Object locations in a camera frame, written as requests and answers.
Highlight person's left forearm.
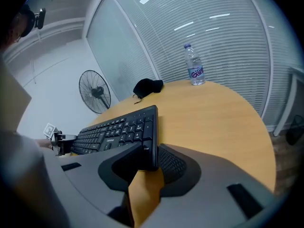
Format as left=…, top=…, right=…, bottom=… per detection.
left=34, top=138, right=53, bottom=150

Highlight round wooden desk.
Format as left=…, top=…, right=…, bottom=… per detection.
left=70, top=79, right=277, bottom=228

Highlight black drawstring pouch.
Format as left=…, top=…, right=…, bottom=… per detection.
left=133, top=78, right=164, bottom=105

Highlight person's grey shirt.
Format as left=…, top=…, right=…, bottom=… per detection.
left=0, top=52, right=72, bottom=228

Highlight black keyboard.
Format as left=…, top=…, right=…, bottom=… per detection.
left=70, top=105, right=159, bottom=172

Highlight black standing fan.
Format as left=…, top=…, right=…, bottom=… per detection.
left=78, top=70, right=112, bottom=115

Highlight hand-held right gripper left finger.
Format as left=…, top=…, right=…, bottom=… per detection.
left=42, top=142, right=144, bottom=227

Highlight black head-mounted camera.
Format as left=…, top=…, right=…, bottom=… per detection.
left=34, top=8, right=47, bottom=30

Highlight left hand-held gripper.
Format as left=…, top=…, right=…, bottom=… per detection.
left=43, top=123, right=78, bottom=156

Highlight white window blinds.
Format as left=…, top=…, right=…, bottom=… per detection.
left=85, top=0, right=304, bottom=128

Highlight person's head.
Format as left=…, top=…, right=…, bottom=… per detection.
left=0, top=3, right=37, bottom=51

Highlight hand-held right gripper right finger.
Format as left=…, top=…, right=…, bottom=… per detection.
left=139, top=143, right=284, bottom=228

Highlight clear plastic water bottle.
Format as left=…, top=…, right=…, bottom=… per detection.
left=183, top=43, right=206, bottom=86

